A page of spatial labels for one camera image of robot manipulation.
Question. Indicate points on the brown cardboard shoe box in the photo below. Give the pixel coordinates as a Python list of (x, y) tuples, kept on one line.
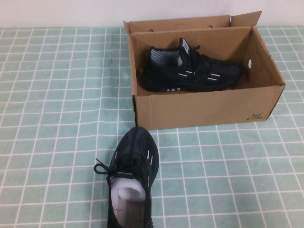
[(190, 111)]

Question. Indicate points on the green white checked tablecloth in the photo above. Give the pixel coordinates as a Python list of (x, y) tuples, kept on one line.
[(59, 118)]

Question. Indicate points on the white paper shoe stuffing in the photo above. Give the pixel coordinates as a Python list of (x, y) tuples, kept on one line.
[(128, 185)]

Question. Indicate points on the black knit sneaker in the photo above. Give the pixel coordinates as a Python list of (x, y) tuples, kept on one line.
[(137, 142), (166, 78)]

